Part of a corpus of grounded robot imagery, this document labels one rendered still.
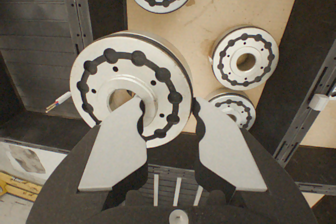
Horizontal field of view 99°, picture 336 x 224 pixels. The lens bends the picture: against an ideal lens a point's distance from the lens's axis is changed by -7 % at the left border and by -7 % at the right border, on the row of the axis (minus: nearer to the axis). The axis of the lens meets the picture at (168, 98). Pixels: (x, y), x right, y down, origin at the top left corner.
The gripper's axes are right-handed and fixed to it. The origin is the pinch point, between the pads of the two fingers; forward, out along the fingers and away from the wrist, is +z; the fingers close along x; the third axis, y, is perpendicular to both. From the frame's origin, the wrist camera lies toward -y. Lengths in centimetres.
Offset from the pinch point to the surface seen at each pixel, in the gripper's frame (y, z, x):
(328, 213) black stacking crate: 40, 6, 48
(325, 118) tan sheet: 10.9, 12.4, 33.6
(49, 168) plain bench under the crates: 66, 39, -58
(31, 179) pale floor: 230, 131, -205
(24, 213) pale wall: 291, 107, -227
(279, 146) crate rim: 10.6, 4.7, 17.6
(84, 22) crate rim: -5.0, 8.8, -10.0
